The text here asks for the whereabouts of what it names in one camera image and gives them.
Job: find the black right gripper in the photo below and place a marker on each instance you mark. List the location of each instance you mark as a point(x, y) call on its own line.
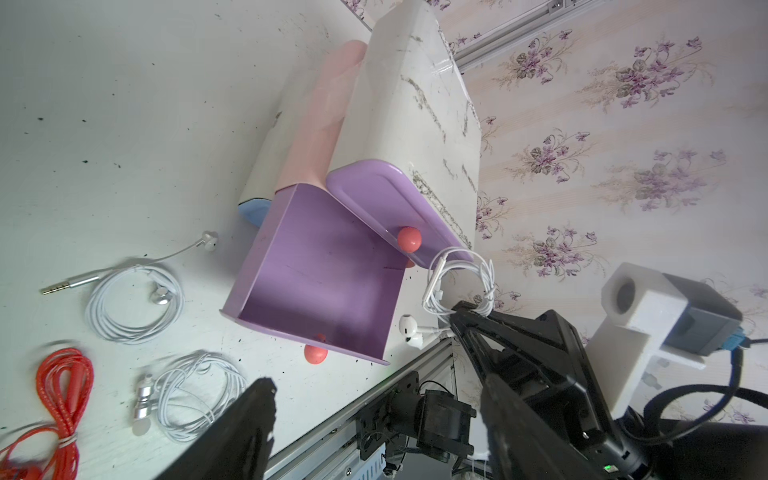
point(545, 363)

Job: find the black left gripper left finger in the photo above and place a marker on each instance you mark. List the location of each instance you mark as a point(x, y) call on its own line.
point(238, 445)

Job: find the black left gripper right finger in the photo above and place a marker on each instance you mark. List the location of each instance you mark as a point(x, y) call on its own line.
point(522, 445)

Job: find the white wired earphones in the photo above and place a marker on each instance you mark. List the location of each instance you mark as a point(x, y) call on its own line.
point(455, 274)
point(137, 302)
point(187, 397)

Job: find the purple top drawer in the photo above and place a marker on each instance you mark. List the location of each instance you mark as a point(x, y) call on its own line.
point(418, 217)

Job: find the purple drawer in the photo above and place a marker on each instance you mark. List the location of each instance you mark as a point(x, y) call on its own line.
point(318, 275)
point(418, 217)

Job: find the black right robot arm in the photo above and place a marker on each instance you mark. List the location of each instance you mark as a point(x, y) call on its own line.
point(682, 450)

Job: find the blue bottom drawer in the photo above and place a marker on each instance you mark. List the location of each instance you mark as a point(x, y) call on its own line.
point(255, 210)

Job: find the aluminium front rail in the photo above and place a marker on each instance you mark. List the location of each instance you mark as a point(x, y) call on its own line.
point(352, 443)

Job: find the red wired earphones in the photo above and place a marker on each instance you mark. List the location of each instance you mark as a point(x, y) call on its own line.
point(64, 381)

